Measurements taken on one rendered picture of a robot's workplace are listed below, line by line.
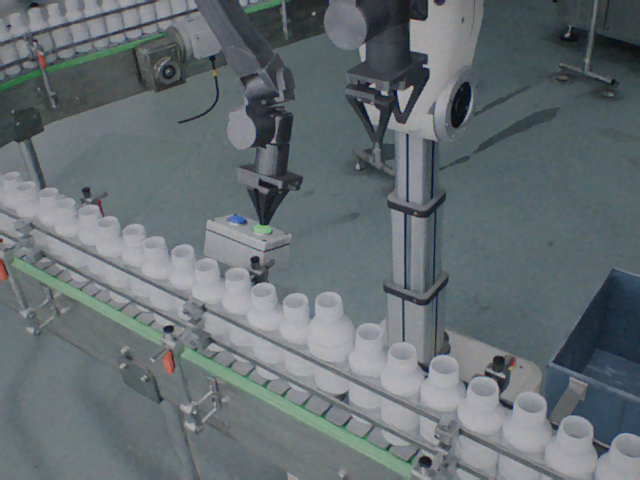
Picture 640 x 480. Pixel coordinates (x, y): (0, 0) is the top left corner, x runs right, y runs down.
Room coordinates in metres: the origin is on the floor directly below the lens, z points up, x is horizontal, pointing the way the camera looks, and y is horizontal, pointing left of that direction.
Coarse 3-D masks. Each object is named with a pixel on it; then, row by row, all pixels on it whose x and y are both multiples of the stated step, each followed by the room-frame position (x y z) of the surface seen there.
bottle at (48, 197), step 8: (40, 192) 1.21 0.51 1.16; (48, 192) 1.22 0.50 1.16; (56, 192) 1.22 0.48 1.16; (40, 200) 1.20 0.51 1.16; (48, 200) 1.19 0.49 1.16; (56, 200) 1.20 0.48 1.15; (48, 208) 1.19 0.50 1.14; (40, 216) 1.20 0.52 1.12; (48, 216) 1.19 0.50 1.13; (56, 216) 1.19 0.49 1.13; (48, 224) 1.18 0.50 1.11; (48, 240) 1.19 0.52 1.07; (56, 240) 1.18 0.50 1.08; (56, 248) 1.18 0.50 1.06; (56, 256) 1.18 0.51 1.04; (56, 264) 1.19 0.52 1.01
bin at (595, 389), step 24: (600, 288) 1.06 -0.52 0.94; (624, 288) 1.09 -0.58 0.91; (600, 312) 1.09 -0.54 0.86; (624, 312) 1.08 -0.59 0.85; (576, 336) 0.97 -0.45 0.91; (600, 336) 1.11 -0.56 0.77; (624, 336) 1.08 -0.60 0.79; (552, 360) 0.88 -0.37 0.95; (576, 360) 1.00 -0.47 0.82; (600, 360) 1.07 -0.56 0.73; (624, 360) 1.07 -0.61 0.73; (552, 384) 0.87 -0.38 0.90; (576, 384) 0.84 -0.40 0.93; (600, 384) 0.82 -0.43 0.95; (624, 384) 1.00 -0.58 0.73; (552, 408) 0.86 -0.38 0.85; (576, 408) 0.84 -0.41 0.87; (600, 408) 0.81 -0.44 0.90; (624, 408) 0.79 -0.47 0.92; (552, 432) 0.75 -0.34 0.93; (600, 432) 0.81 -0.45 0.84; (624, 432) 0.79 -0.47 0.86; (600, 456) 0.80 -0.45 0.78
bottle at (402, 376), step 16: (400, 352) 0.73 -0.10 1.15; (384, 368) 0.73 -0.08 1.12; (400, 368) 0.70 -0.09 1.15; (416, 368) 0.71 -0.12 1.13; (384, 384) 0.70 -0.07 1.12; (400, 384) 0.69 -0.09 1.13; (416, 384) 0.69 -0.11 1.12; (384, 400) 0.70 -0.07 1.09; (416, 400) 0.69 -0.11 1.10; (384, 416) 0.70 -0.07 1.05; (400, 416) 0.69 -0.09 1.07; (416, 416) 0.69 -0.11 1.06; (384, 432) 0.70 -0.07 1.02; (416, 432) 0.69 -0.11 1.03
